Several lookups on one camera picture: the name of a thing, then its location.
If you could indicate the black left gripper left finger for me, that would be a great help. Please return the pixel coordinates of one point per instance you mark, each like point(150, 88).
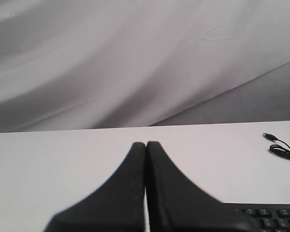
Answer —
point(116, 206)

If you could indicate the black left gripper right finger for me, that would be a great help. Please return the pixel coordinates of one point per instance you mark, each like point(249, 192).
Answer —
point(176, 204)

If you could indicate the black acer keyboard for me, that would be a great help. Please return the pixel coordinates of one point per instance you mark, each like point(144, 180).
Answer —
point(268, 217)

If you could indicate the grey backdrop cloth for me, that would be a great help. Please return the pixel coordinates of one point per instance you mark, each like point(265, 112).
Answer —
point(82, 64)

